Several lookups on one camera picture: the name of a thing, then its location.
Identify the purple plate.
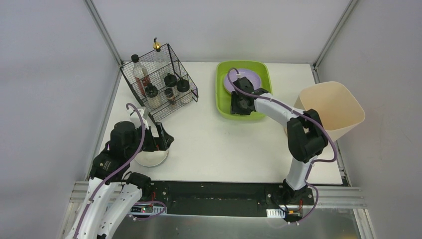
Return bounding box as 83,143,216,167
223,68,261,93

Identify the black pepper grinder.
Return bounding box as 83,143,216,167
164,88,176,106

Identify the black-lid spice jar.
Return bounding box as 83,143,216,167
145,83,162,110

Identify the black-lid glass jar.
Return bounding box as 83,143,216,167
164,73,179,97
176,78,190,104

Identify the black-lid glass jar front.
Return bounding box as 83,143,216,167
164,73,179,97

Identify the dark sauce bottle red label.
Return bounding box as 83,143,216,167
131,54,150,97

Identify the gold-top glass oil bottle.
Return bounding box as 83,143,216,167
153,37,173,86

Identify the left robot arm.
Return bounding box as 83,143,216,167
66,121,174,239

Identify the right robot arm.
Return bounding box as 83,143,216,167
230,77,328,200

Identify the white floral bowl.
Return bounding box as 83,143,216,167
134,150,169,167

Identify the green plastic tub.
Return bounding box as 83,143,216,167
215,60,273,121

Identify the beige waste bin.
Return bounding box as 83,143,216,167
294,81,365,141

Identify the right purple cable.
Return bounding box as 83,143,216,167
226,67,339,226

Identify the purple cable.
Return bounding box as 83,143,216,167
72,103,168,239
226,67,339,226

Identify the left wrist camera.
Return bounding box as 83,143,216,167
126,107,149,129

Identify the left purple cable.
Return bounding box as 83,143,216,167
72,103,168,239

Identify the black wire rack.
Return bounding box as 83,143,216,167
120,43,199,121

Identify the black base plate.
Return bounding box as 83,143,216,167
131,181,315,217

